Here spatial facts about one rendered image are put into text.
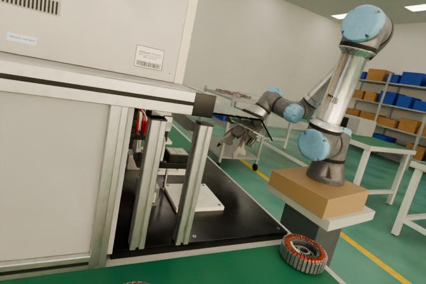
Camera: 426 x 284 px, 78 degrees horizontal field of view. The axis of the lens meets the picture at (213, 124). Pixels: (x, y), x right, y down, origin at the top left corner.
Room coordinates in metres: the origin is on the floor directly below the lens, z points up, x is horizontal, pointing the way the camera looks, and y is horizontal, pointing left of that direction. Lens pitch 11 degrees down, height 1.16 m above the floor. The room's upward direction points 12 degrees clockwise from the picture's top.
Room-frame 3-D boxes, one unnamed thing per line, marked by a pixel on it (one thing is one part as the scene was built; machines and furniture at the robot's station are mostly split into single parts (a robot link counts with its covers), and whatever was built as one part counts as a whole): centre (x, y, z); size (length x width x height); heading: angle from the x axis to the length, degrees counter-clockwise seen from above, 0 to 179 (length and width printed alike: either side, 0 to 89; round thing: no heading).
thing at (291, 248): (0.61, -0.29, 0.77); 0.11 x 0.11 x 0.04
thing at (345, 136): (1.07, -0.49, 0.99); 0.13 x 0.12 x 0.14; 136
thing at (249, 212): (0.86, 0.08, 0.76); 0.64 x 0.47 x 0.02; 27
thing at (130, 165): (0.91, 0.26, 0.80); 0.08 x 0.05 x 0.06; 27
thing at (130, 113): (0.75, 0.30, 0.92); 0.66 x 0.01 x 0.30; 27
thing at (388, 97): (6.52, -4.06, 1.43); 0.42 x 0.36 x 0.29; 115
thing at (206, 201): (0.76, 0.02, 0.78); 0.15 x 0.15 x 0.01; 27
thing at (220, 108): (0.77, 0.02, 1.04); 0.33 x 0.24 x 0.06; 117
